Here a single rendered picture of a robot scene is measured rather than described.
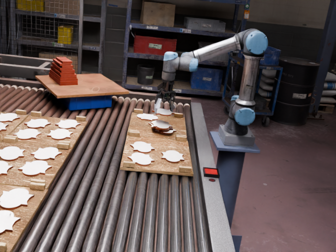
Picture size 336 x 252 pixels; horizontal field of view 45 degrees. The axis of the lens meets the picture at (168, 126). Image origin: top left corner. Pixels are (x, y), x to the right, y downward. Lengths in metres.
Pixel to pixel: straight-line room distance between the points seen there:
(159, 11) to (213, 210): 4.95
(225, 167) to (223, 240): 1.10
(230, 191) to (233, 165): 0.19
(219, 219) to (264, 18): 5.89
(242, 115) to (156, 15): 4.23
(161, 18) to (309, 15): 2.66
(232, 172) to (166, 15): 4.16
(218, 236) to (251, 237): 1.71
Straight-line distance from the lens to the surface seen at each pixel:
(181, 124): 2.55
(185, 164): 2.02
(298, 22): 7.51
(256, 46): 2.24
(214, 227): 1.61
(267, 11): 7.30
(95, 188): 1.77
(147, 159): 2.00
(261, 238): 3.30
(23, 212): 1.60
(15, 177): 1.84
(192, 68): 2.26
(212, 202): 1.77
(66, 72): 2.81
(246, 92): 2.32
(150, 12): 6.37
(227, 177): 2.62
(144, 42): 6.35
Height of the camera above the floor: 1.80
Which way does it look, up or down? 20 degrees down
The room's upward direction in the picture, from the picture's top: 7 degrees clockwise
